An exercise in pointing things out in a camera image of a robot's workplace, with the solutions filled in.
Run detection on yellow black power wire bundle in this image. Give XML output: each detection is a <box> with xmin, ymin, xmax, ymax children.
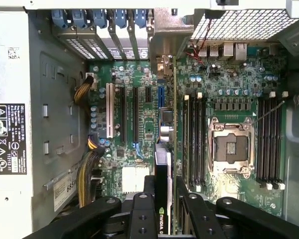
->
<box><xmin>77</xmin><ymin>134</ymin><xmax>102</xmax><ymax>209</ymax></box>
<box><xmin>73</xmin><ymin>76</ymin><xmax>95</xmax><ymax>107</ymax></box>

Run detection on silver power supply unit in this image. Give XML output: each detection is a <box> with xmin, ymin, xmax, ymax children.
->
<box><xmin>0</xmin><ymin>11</ymin><xmax>33</xmax><ymax>239</ymax></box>

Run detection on silver finned heatsink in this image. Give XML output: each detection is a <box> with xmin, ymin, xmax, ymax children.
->
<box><xmin>121</xmin><ymin>166</ymin><xmax>150</xmax><ymax>194</ymax></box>

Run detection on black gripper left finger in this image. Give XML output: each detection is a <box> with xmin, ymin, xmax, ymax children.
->
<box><xmin>22</xmin><ymin>175</ymin><xmax>156</xmax><ymax>239</ymax></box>

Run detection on CPU socket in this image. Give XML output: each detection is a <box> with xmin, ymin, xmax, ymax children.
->
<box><xmin>208</xmin><ymin>116</ymin><xmax>255</xmax><ymax>179</ymax></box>

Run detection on black expansion slot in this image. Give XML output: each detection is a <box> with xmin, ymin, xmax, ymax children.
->
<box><xmin>133</xmin><ymin>87</ymin><xmax>140</xmax><ymax>150</ymax></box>
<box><xmin>121</xmin><ymin>86</ymin><xmax>128</xmax><ymax>144</ymax></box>

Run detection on white expansion slot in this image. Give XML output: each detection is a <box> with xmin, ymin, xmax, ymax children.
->
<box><xmin>106</xmin><ymin>83</ymin><xmax>115</xmax><ymax>139</ymax></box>

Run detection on green graphics card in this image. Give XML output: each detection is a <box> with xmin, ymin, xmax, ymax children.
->
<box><xmin>149</xmin><ymin>7</ymin><xmax>195</xmax><ymax>239</ymax></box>

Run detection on green motherboard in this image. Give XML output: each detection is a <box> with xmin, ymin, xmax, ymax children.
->
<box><xmin>87</xmin><ymin>42</ymin><xmax>289</xmax><ymax>217</ymax></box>

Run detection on open grey PC case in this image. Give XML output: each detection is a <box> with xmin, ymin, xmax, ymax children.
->
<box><xmin>0</xmin><ymin>0</ymin><xmax>299</xmax><ymax>239</ymax></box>

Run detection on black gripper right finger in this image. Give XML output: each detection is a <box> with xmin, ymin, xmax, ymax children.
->
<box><xmin>176</xmin><ymin>175</ymin><xmax>299</xmax><ymax>239</ymax></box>

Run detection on locking lever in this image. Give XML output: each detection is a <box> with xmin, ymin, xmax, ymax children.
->
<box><xmin>252</xmin><ymin>100</ymin><xmax>286</xmax><ymax>125</ymax></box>

